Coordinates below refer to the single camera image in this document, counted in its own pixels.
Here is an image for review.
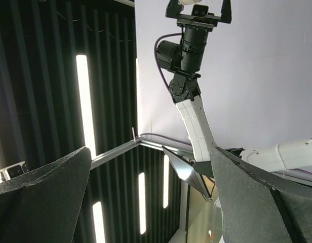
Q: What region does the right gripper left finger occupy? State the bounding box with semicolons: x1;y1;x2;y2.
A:
0;147;92;242

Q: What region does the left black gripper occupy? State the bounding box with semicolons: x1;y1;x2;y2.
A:
165;1;232;32

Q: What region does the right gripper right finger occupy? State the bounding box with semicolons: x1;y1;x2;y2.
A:
211;147;312;242

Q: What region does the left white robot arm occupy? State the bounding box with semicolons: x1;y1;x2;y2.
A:
153;1;312;176

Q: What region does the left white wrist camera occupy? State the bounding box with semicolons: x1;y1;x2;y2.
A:
180;0;209;17

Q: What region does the overhead top camera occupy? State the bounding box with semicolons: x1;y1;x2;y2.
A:
0;161;28;181

